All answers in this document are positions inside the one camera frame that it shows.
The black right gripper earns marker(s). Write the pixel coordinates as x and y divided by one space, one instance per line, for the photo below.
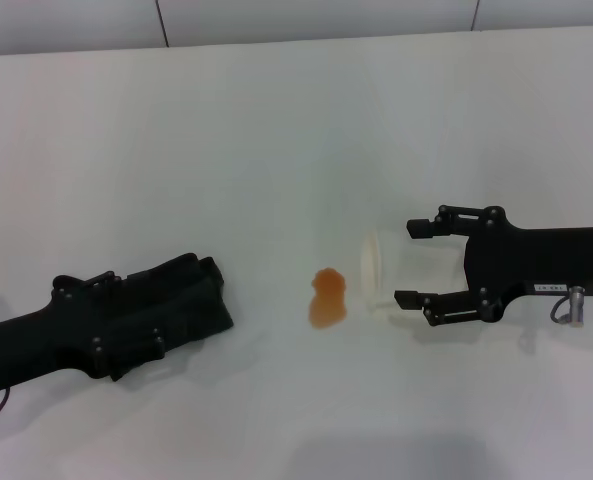
536 260

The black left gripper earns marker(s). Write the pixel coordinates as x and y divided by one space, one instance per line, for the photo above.
31 340

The white plastic cup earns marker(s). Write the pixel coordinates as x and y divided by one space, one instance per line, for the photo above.
371 270

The dark blue rag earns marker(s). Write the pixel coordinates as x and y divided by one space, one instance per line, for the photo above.
196 310

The orange-brown liquid stain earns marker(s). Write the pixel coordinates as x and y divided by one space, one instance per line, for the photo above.
328 305

